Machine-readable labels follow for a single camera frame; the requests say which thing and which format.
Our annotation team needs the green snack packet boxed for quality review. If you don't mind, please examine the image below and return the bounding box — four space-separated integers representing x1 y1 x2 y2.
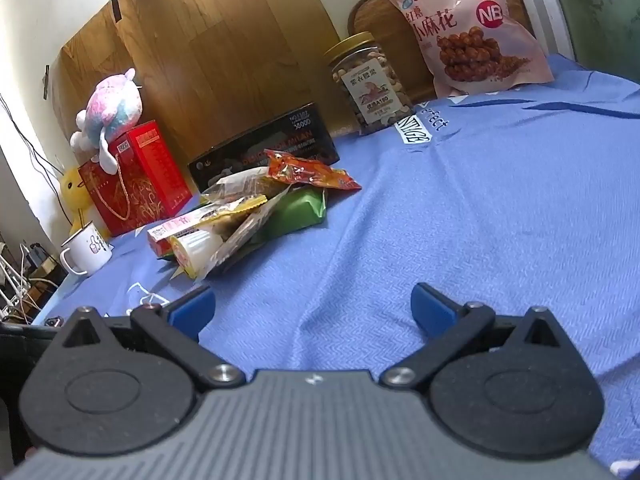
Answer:
255 185 328 241

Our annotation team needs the red gift bag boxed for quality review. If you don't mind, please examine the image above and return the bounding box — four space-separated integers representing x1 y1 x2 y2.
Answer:
77 120 193 238

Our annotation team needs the white enamel mug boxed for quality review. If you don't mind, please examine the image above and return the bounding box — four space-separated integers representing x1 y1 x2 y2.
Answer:
60 222 113 276

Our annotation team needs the grey frame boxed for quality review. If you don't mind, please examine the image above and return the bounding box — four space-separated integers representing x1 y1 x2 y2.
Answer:
515 0 576 58

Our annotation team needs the clear bread packet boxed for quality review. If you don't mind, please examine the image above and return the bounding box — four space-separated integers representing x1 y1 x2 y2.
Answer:
200 165 273 204

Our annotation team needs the pink blue plush toy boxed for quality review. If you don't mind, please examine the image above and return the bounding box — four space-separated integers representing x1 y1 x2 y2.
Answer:
69 67 143 173

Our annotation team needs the pink snack bag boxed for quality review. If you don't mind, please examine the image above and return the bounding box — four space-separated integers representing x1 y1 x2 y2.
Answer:
382 0 555 99

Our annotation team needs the wooden board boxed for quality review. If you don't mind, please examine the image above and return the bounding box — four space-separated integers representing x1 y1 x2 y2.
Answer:
52 0 366 171

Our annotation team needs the clear nut jar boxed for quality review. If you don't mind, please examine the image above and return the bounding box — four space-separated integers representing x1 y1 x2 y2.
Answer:
322 31 415 136

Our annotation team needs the white jelly cup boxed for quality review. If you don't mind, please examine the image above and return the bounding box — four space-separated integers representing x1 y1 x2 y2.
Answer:
170 227 225 281

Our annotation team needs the black wall cable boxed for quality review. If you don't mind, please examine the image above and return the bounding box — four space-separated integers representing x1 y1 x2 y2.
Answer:
0 94 76 226

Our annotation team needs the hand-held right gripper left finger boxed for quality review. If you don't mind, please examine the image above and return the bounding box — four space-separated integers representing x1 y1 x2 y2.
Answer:
49 284 247 395

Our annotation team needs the white cables bundle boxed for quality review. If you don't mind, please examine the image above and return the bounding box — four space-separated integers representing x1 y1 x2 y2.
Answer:
0 240 66 322

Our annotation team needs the yellow-edged snack packet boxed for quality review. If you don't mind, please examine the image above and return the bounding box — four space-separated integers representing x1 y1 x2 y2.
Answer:
192 194 268 233

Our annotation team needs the black tin box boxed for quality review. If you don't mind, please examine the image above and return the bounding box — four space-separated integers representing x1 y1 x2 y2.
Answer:
187 107 338 197

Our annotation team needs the red white snack packet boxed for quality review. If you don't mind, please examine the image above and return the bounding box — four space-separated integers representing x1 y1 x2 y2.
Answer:
146 215 201 261

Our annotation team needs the round woven mat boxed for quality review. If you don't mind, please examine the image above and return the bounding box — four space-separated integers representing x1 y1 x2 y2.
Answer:
346 0 536 103

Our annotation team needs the blue printed cloth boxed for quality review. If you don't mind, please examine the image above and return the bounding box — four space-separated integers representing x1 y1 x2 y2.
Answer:
30 52 640 480

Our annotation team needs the orange red snack packet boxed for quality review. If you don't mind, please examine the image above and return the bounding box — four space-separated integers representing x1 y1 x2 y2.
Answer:
265 150 362 192

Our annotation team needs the long clear snack packet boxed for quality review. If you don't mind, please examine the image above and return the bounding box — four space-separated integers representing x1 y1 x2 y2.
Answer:
205 200 286 278

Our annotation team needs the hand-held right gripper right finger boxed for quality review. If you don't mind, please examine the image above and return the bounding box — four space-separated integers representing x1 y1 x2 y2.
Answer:
380 282 577 394

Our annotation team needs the yellow plush duck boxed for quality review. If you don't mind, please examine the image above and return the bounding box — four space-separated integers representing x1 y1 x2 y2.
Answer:
60 165 111 241

